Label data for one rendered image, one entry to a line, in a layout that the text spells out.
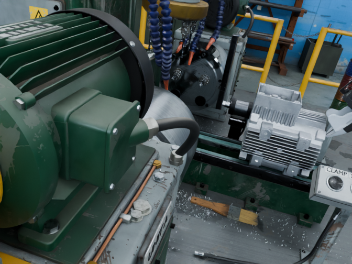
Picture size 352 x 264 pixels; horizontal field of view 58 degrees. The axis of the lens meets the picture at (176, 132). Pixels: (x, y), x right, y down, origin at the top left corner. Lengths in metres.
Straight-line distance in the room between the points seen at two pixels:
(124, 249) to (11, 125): 0.18
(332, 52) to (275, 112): 4.84
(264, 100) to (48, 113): 0.69
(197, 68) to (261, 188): 0.47
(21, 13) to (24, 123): 0.70
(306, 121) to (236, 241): 0.37
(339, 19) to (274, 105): 5.28
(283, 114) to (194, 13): 0.36
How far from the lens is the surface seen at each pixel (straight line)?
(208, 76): 1.15
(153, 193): 0.43
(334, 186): 0.75
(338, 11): 6.11
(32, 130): 0.25
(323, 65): 5.74
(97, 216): 0.38
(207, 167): 0.99
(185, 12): 0.84
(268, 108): 0.90
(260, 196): 1.02
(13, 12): 0.95
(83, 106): 0.29
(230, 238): 0.91
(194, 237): 0.88
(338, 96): 1.26
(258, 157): 0.91
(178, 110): 0.70
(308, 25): 6.05
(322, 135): 0.91
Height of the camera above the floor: 1.44
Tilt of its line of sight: 29 degrees down
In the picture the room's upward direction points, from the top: 9 degrees clockwise
